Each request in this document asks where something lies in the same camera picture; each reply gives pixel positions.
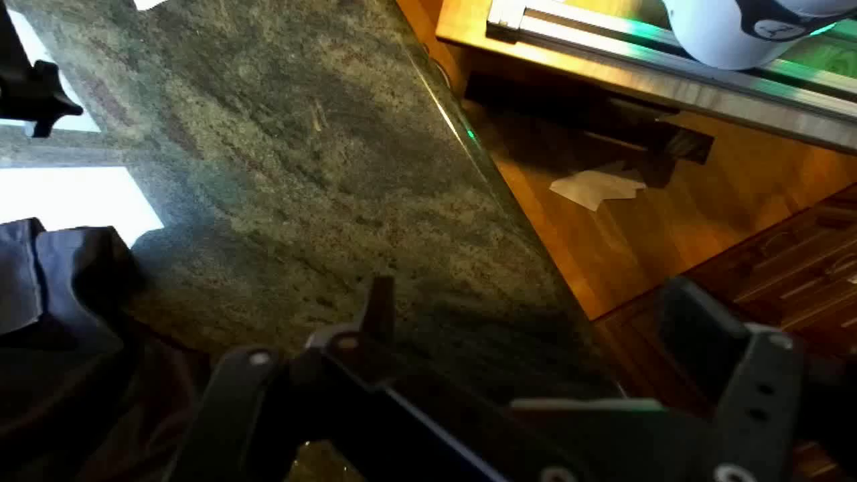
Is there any dark cloth on counter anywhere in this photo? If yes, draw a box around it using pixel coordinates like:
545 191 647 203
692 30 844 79
0 217 210 482

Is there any lower wooden cabinet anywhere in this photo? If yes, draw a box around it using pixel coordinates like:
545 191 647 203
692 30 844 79
592 181 857 482

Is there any white paper note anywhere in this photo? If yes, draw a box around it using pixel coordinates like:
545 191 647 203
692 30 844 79
549 172 643 211

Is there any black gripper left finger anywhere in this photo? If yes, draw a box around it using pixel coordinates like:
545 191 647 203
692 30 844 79
305 276 397 385

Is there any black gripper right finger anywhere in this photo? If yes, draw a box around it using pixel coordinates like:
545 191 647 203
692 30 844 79
659 279 802 482

